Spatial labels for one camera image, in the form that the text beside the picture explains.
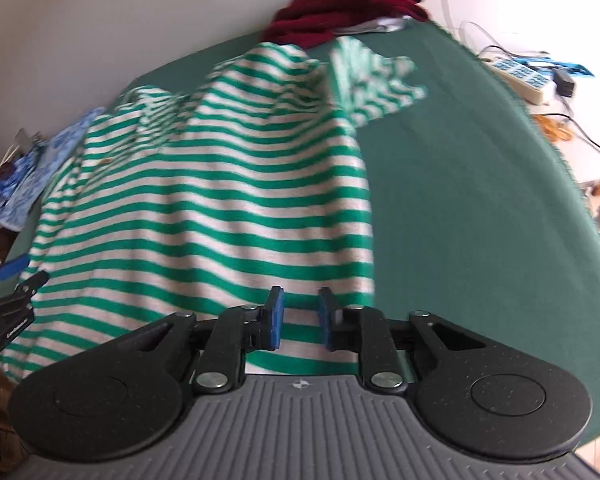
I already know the green white striped shirt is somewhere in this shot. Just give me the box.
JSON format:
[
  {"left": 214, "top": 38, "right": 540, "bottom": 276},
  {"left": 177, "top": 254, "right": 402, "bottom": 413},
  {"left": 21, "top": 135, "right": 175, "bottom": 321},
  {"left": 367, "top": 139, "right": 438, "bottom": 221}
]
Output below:
[{"left": 0, "top": 37, "right": 426, "bottom": 381}]

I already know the blue floral cloth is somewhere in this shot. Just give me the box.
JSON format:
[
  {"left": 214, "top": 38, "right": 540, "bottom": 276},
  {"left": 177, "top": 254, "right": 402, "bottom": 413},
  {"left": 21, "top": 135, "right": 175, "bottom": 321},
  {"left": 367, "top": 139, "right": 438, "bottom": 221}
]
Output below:
[{"left": 0, "top": 107, "right": 105, "bottom": 232}]

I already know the white power strip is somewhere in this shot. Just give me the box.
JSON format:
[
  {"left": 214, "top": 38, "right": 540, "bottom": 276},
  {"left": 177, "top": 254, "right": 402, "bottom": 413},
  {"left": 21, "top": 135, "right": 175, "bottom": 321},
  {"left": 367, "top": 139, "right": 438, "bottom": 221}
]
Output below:
[{"left": 482, "top": 58, "right": 555, "bottom": 105}]

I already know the white folded garment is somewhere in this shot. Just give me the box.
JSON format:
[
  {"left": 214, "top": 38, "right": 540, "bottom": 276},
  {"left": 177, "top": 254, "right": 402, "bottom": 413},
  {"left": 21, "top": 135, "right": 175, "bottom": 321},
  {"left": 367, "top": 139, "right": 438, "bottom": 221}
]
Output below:
[{"left": 342, "top": 15, "right": 413, "bottom": 35}]

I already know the dark red knit sweater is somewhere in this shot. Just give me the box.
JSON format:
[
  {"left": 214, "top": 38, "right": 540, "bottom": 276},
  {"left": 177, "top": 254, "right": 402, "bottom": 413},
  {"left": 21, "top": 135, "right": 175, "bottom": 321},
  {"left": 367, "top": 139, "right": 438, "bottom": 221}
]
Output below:
[{"left": 261, "top": 0, "right": 429, "bottom": 49}]

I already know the black power adapter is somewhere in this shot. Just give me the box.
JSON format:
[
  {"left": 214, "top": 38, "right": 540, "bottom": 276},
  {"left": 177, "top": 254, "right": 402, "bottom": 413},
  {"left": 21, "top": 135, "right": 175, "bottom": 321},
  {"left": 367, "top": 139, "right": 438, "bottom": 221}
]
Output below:
[{"left": 552, "top": 67, "right": 576, "bottom": 98}]

